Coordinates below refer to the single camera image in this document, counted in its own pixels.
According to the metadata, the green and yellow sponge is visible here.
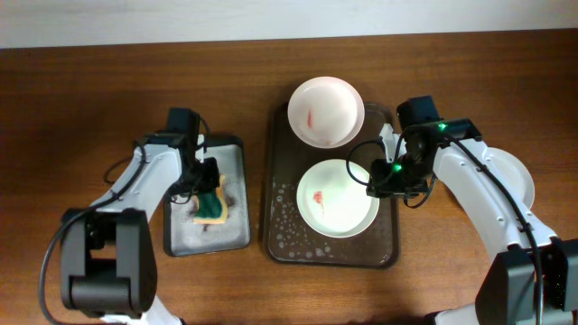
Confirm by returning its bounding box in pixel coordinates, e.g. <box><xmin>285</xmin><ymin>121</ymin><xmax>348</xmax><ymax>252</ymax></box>
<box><xmin>192</xmin><ymin>174</ymin><xmax>228</xmax><ymax>225</ymax></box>

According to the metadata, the cream plate with red stain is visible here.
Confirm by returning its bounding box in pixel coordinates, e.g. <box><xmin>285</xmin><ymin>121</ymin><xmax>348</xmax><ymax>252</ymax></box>
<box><xmin>296</xmin><ymin>159</ymin><xmax>379</xmax><ymax>238</ymax></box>

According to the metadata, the grey-white plate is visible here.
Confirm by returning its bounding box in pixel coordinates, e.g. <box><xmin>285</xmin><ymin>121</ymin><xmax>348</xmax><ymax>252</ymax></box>
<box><xmin>488</xmin><ymin>147</ymin><xmax>536</xmax><ymax>209</ymax></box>

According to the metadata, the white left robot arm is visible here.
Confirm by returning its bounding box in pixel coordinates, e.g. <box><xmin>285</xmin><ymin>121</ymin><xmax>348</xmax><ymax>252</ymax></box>
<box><xmin>51</xmin><ymin>132</ymin><xmax>218</xmax><ymax>324</ymax></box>

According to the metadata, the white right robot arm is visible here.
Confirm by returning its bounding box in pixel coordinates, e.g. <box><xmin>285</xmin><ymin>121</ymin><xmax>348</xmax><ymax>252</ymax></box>
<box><xmin>367</xmin><ymin>119</ymin><xmax>577</xmax><ymax>324</ymax></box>

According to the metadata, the small black soapy tray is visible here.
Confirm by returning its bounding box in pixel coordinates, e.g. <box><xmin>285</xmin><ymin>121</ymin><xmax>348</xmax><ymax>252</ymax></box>
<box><xmin>163</xmin><ymin>135</ymin><xmax>250</xmax><ymax>257</ymax></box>

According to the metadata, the dark brown plastic tray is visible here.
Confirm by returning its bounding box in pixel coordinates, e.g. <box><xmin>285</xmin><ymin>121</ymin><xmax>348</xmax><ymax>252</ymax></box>
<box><xmin>262</xmin><ymin>102</ymin><xmax>400</xmax><ymax>269</ymax></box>

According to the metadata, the pinkish plate with red smear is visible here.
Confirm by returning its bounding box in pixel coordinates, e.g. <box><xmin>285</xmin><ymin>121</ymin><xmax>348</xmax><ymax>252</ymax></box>
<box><xmin>287</xmin><ymin>77</ymin><xmax>365</xmax><ymax>149</ymax></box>

